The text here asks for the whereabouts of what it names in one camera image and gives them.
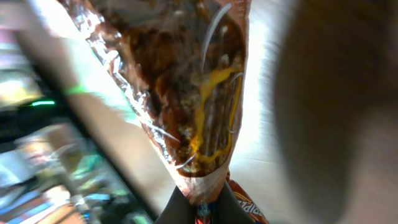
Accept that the red Top chocolate bar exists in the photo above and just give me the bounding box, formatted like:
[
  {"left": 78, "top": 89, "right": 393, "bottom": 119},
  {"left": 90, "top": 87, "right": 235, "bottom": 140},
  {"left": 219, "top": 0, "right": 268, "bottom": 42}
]
[{"left": 62, "top": 0, "right": 266, "bottom": 223}]

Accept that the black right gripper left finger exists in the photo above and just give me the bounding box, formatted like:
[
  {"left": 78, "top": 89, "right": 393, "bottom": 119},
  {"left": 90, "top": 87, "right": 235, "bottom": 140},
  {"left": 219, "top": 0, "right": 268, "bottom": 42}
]
[{"left": 154, "top": 187, "right": 196, "bottom": 224}]

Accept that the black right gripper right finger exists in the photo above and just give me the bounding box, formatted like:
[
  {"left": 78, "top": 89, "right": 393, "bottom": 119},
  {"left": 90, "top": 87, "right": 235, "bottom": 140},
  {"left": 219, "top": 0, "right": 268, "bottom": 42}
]
[{"left": 215, "top": 182, "right": 254, "bottom": 224}]

